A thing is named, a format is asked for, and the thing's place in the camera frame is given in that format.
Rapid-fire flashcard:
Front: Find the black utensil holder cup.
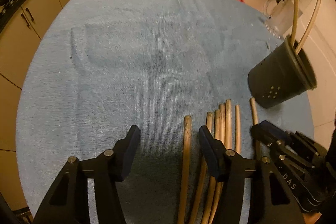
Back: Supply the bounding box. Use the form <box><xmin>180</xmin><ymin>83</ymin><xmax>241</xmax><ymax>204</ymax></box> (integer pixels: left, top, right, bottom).
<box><xmin>248</xmin><ymin>36</ymin><xmax>317</xmax><ymax>109</ymax></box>

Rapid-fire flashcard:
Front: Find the clear glass mug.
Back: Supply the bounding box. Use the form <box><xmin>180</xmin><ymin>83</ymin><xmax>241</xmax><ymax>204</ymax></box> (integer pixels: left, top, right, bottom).
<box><xmin>262</xmin><ymin>0</ymin><xmax>294</xmax><ymax>39</ymax></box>

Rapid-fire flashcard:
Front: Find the blue towel mat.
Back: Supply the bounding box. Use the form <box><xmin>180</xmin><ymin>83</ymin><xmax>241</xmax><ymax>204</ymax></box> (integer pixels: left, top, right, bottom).
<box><xmin>15</xmin><ymin>0</ymin><xmax>314</xmax><ymax>224</ymax></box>

